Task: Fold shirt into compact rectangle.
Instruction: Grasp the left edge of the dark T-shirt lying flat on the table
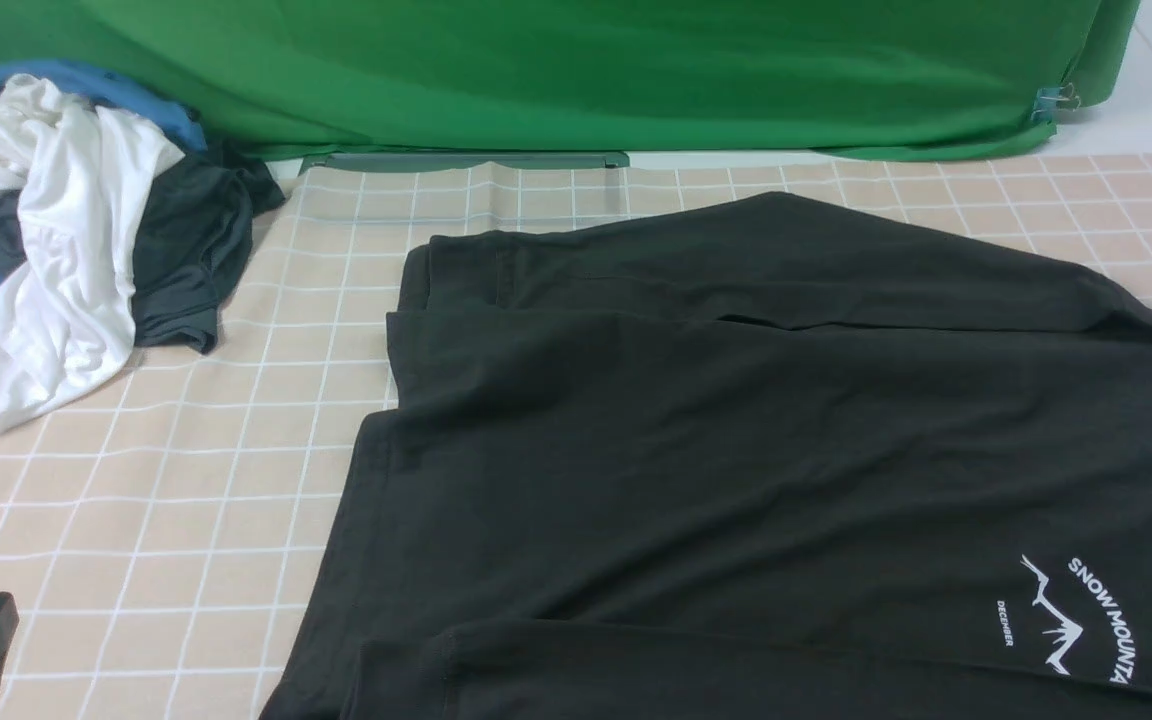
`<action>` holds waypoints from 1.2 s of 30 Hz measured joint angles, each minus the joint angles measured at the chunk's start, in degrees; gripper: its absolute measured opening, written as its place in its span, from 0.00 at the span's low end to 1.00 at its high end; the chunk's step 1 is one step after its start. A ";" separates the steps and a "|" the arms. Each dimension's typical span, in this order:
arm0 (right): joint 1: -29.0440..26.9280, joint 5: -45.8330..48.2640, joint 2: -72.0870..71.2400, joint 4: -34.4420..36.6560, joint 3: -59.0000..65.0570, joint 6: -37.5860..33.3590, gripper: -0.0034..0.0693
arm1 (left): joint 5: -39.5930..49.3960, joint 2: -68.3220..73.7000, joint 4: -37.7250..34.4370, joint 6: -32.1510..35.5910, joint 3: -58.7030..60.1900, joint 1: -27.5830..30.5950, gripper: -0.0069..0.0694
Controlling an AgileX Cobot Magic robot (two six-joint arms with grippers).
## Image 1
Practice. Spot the dark gray long-sleeve shirt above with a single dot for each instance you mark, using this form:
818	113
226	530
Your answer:
773	459

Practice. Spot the dark teal crumpled shirt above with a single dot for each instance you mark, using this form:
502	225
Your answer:
194	242

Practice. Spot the white crumpled shirt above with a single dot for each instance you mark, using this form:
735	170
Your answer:
82	175

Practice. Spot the green backdrop cloth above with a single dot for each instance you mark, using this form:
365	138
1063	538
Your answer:
869	80

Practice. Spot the beige checkered tablecloth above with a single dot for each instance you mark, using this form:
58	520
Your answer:
161	536

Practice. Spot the metal binder clip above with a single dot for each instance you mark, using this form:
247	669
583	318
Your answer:
1051	101

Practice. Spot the blue crumpled garment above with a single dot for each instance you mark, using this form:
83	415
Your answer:
107	89

